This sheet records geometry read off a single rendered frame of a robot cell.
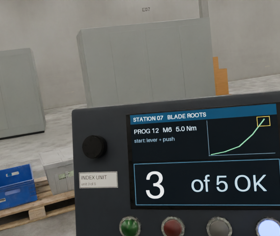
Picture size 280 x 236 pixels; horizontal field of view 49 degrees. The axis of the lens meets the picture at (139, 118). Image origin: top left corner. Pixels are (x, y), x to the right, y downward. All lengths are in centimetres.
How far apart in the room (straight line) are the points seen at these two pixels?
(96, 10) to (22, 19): 278
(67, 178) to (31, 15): 1003
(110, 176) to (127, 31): 569
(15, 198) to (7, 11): 1019
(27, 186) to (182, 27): 443
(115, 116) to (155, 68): 575
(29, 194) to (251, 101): 290
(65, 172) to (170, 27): 401
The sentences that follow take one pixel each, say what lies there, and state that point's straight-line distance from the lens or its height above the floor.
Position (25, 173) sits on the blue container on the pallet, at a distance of 368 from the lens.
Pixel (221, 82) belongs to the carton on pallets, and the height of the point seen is 51.
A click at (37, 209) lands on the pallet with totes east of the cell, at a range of 308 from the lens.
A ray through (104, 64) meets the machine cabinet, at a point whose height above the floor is 136.
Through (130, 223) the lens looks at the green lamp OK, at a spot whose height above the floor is 112.
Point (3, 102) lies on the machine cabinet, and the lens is 747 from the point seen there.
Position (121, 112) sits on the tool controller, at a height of 125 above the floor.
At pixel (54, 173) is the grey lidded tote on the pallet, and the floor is 37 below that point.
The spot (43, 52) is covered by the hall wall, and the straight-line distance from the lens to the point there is 1249.
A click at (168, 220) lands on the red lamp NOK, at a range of 36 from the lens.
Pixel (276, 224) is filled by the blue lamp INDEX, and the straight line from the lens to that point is 36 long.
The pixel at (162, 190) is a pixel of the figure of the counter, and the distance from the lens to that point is 36.
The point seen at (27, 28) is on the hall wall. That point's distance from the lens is 1260.
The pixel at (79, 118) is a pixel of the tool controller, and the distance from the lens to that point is 39.
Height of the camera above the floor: 130
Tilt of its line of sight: 10 degrees down
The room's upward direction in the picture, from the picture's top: 7 degrees counter-clockwise
